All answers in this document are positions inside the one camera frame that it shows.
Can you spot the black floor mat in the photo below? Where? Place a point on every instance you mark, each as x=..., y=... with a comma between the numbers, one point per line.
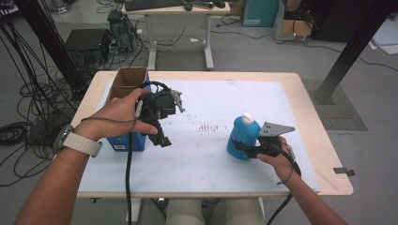
x=341, y=115

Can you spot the teal box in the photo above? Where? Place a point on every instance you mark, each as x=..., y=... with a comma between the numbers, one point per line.
x=259, y=12

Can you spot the person's left leg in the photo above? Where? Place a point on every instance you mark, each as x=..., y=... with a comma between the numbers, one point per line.
x=184, y=212

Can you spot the person's right hand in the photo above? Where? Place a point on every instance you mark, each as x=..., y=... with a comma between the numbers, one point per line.
x=281, y=162

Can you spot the brown cardboard box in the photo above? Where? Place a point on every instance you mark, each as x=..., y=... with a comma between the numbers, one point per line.
x=297, y=27

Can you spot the white foam sheets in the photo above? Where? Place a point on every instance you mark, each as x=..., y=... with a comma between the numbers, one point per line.
x=386, y=37

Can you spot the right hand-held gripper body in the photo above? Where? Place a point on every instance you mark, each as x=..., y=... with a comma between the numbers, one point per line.
x=272, y=129

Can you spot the person's left hand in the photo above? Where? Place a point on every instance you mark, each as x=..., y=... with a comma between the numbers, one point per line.
x=119, y=115

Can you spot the blue bottle with white cap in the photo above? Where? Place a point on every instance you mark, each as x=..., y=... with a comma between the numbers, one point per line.
x=242, y=134

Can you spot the blue cardboard box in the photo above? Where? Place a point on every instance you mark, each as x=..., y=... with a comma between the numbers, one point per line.
x=126, y=79

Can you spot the black computer tower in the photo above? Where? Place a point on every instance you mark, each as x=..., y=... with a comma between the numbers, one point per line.
x=123, y=29

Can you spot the black tape piece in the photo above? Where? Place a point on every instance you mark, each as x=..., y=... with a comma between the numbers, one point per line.
x=344, y=171

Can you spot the black keyboard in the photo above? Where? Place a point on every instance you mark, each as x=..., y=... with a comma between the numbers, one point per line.
x=150, y=4

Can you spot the black flat computer case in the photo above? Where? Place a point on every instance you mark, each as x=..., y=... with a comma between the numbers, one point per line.
x=87, y=39

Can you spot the white table mat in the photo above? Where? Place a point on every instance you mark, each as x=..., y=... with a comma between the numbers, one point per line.
x=200, y=162

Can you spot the white desk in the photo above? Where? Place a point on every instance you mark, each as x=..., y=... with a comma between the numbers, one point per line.
x=178, y=10

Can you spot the black computer mouse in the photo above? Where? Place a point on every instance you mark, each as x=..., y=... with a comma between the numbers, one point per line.
x=188, y=6

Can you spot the black metal frame post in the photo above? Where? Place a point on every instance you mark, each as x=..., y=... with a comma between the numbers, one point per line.
x=43, y=34
x=356, y=47

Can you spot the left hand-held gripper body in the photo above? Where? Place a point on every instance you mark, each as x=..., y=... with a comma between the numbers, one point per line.
x=159, y=104

